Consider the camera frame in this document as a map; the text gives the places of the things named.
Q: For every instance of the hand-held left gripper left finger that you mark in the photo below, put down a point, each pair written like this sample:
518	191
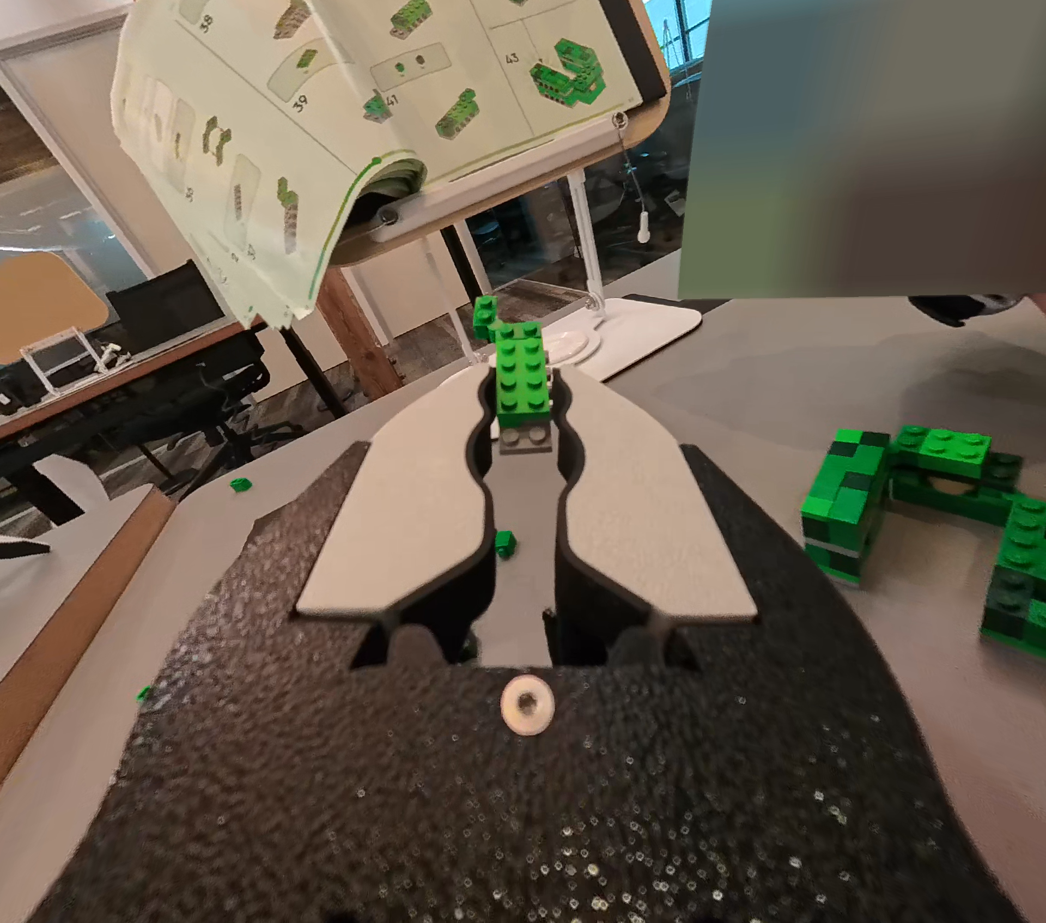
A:
400	514

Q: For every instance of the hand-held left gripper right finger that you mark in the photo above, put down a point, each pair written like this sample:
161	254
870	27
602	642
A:
654	522

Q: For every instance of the green and grey brick assembly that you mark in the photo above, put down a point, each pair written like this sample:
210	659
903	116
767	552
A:
521	375

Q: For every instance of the grey desk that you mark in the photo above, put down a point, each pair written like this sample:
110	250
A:
817	383

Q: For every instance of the wood-top desk with black legs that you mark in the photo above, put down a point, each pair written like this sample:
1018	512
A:
122	367

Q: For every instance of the green brick U-shaped build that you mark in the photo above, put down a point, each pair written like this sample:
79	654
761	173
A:
940	449

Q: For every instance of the black and wood book stand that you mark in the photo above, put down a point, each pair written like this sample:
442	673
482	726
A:
645	322

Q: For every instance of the black office chair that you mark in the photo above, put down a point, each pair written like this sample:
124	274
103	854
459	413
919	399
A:
180	302

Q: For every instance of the white table with wooden edge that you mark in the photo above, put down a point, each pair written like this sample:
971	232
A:
49	612

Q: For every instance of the tan rounded board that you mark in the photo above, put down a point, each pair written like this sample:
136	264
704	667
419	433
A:
49	302

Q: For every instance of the open brick instruction booklet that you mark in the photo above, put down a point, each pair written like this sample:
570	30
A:
408	81

